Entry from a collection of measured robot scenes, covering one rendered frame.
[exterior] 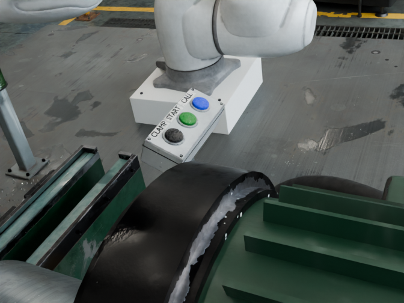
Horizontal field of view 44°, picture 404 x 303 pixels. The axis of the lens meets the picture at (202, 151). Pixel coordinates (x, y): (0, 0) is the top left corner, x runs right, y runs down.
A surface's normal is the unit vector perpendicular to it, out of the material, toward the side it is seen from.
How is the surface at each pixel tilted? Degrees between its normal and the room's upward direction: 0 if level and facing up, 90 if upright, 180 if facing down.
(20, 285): 25
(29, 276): 32
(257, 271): 4
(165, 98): 2
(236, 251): 4
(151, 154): 90
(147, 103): 90
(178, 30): 91
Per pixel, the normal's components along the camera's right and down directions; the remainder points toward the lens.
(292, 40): 0.16, 0.78
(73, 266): 0.90, 0.15
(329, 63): -0.14, -0.80
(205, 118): 0.23, -0.68
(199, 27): -0.32, 0.51
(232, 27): -0.53, 0.65
